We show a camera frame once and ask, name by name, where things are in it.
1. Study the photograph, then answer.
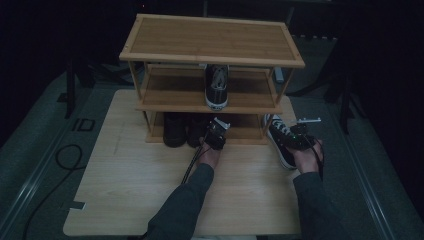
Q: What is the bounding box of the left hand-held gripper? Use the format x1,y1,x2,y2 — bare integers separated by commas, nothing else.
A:
203,117,232,151

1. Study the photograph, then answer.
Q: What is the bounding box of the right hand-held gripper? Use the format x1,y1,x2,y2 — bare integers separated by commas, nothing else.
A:
289,117,323,151

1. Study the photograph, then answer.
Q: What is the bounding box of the black and white canvas sneaker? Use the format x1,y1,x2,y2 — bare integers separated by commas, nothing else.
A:
204,64,231,111
264,113,301,171

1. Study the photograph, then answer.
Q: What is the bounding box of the wooden three-tier shoe rack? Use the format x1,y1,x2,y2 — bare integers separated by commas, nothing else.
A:
118,13,306,146

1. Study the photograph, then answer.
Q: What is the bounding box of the person's left hand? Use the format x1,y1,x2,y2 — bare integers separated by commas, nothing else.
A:
198,137,223,170

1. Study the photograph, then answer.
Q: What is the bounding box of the person's right hand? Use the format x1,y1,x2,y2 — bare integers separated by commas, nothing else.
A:
292,139,325,175

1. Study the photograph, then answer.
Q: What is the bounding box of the black metal stand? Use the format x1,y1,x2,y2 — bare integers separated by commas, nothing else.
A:
56,56,134,120
286,39,368,135

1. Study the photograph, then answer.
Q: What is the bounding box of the grey block behind rack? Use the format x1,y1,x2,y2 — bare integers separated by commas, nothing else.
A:
273,66,285,84

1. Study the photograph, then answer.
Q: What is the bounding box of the left hand-held gripper cable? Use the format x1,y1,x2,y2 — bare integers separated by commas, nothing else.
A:
180,146,213,185

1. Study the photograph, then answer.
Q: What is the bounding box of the black floor cable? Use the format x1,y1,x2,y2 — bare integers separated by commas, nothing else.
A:
21,143,84,240

